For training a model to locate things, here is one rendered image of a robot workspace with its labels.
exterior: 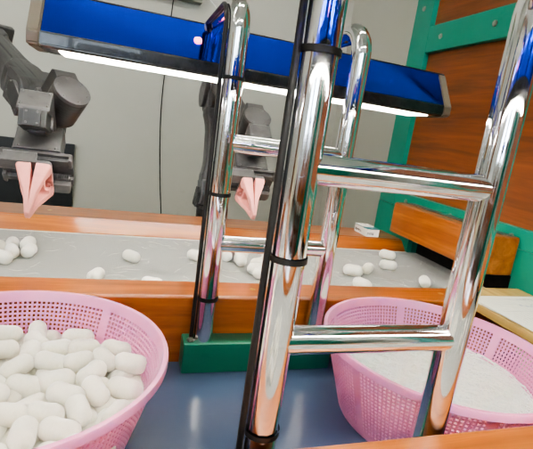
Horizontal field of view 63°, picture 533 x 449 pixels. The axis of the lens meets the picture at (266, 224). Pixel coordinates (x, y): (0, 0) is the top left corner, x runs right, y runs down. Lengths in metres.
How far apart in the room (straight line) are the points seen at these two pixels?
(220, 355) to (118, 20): 0.45
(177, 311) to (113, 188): 2.27
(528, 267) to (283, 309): 0.63
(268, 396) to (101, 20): 0.50
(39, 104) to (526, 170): 0.80
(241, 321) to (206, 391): 0.10
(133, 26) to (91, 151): 2.17
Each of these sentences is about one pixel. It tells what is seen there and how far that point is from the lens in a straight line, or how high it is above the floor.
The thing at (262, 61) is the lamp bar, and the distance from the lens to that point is 0.66.
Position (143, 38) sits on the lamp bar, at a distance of 0.64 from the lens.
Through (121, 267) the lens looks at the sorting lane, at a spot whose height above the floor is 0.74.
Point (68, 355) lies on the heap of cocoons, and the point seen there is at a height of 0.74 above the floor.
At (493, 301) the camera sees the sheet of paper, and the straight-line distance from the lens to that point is 0.74.
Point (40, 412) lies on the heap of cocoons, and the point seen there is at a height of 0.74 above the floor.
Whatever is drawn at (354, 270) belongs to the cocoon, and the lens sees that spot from 0.82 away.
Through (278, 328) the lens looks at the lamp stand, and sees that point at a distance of 0.30.
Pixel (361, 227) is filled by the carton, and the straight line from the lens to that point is 1.10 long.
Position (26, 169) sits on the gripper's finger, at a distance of 0.74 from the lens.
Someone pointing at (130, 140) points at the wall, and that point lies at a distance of 2.78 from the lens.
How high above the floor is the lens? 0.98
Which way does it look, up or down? 12 degrees down
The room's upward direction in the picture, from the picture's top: 8 degrees clockwise
